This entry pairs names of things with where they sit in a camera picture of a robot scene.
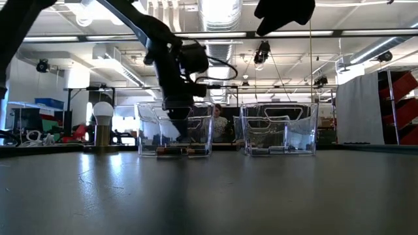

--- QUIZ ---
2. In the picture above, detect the clear plastic bin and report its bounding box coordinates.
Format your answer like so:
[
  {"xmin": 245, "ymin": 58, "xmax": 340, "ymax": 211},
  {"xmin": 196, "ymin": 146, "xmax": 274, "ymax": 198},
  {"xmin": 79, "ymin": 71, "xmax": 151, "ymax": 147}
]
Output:
[
  {"xmin": 240, "ymin": 102, "xmax": 319, "ymax": 157},
  {"xmin": 135, "ymin": 101, "xmax": 216, "ymax": 158}
]

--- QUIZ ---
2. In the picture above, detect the silver ceiling duct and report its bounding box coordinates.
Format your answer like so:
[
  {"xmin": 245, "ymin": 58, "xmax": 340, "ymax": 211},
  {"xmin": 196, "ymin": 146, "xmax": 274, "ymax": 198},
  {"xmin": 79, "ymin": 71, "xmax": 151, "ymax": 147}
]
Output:
[
  {"xmin": 197, "ymin": 0, "xmax": 244, "ymax": 66},
  {"xmin": 349, "ymin": 19, "xmax": 418, "ymax": 66}
]

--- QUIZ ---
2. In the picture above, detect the person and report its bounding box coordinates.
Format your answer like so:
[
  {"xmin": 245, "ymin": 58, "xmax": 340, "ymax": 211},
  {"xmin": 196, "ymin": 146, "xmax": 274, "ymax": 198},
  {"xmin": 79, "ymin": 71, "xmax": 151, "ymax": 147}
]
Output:
[{"xmin": 212, "ymin": 103, "xmax": 231, "ymax": 144}]

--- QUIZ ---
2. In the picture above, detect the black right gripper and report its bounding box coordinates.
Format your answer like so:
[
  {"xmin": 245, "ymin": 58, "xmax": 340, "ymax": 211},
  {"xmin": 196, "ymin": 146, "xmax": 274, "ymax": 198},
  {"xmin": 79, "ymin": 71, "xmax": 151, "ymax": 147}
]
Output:
[{"xmin": 254, "ymin": 0, "xmax": 316, "ymax": 37}]

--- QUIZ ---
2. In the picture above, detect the black ceiling camera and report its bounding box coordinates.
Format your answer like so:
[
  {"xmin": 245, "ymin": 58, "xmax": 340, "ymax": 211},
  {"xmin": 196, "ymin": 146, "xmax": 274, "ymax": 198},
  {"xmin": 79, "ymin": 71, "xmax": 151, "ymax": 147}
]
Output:
[
  {"xmin": 253, "ymin": 39, "xmax": 272, "ymax": 65},
  {"xmin": 377, "ymin": 50, "xmax": 394, "ymax": 63},
  {"xmin": 313, "ymin": 74, "xmax": 329, "ymax": 88},
  {"xmin": 35, "ymin": 58, "xmax": 52, "ymax": 74}
]

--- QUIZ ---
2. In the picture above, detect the red shelf rack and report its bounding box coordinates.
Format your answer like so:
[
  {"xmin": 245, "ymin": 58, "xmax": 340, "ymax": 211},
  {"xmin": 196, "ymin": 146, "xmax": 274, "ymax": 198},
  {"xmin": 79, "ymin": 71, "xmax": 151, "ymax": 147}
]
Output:
[{"xmin": 378, "ymin": 68, "xmax": 418, "ymax": 146}]

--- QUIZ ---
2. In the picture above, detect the ceiling light bar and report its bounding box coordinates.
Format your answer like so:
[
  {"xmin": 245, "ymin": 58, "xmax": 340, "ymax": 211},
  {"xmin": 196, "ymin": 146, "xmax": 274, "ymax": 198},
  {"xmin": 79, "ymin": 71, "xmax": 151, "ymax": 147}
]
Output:
[{"xmin": 0, "ymin": 28, "xmax": 418, "ymax": 44}]

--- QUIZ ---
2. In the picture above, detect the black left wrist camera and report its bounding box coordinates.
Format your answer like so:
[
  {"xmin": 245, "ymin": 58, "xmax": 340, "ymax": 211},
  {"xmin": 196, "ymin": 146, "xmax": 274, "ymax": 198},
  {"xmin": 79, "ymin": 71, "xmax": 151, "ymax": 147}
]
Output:
[{"xmin": 178, "ymin": 44, "xmax": 210, "ymax": 75}]

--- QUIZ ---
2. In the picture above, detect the blue storage bin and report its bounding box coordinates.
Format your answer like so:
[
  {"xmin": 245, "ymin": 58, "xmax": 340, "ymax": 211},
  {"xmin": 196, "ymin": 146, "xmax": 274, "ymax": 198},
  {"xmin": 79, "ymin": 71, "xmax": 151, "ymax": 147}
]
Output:
[{"xmin": 34, "ymin": 97, "xmax": 65, "ymax": 110}]

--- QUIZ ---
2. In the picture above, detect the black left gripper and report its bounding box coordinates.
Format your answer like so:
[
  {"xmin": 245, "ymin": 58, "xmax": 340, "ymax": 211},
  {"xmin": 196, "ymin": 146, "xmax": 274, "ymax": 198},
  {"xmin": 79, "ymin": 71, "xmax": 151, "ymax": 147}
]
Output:
[{"xmin": 145, "ymin": 39, "xmax": 207, "ymax": 141}]

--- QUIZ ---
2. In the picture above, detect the grey curtain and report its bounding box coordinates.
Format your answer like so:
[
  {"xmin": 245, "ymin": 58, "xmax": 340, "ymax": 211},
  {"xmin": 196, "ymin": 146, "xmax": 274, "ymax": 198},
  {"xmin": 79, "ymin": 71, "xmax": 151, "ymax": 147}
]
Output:
[{"xmin": 335, "ymin": 70, "xmax": 385, "ymax": 146}]

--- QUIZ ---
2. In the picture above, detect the black aluminium table frame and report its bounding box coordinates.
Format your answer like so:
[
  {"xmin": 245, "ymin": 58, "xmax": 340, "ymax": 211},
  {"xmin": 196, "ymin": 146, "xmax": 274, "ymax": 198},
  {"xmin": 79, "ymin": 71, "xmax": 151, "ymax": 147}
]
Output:
[{"xmin": 0, "ymin": 142, "xmax": 418, "ymax": 158}]

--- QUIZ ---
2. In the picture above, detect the thin hanging cord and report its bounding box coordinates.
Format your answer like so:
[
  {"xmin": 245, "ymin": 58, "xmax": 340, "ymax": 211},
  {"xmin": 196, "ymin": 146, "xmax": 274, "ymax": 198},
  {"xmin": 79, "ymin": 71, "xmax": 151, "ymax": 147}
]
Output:
[{"xmin": 308, "ymin": 24, "xmax": 314, "ymax": 104}]

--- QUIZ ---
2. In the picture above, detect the white lamp cable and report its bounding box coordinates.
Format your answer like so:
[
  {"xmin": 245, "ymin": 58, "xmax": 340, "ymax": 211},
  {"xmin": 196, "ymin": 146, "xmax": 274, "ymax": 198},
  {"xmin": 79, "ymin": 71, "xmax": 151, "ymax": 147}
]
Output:
[{"xmin": 18, "ymin": 129, "xmax": 57, "ymax": 147}]

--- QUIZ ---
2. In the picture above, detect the black table mat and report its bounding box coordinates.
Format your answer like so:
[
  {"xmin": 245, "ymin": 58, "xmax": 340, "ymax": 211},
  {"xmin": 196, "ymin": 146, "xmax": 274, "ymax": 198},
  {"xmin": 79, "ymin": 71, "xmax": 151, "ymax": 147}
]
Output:
[{"xmin": 0, "ymin": 148, "xmax": 418, "ymax": 235}]

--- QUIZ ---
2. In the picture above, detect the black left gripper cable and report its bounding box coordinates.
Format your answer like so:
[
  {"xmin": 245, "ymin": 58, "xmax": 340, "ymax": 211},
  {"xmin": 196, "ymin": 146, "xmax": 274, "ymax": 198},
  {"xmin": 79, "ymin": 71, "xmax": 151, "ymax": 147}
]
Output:
[{"xmin": 195, "ymin": 55, "xmax": 239, "ymax": 84}]

